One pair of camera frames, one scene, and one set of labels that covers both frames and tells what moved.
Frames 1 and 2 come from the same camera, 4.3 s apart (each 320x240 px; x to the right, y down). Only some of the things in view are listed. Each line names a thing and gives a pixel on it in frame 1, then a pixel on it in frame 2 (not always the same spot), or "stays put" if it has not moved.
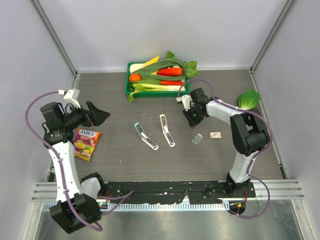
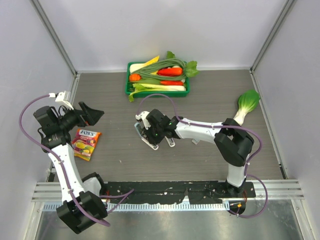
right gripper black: (193, 122) -> (151, 139)
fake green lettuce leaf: (191, 67) stays put
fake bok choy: (249, 100) stays put
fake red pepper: (175, 71) stays put
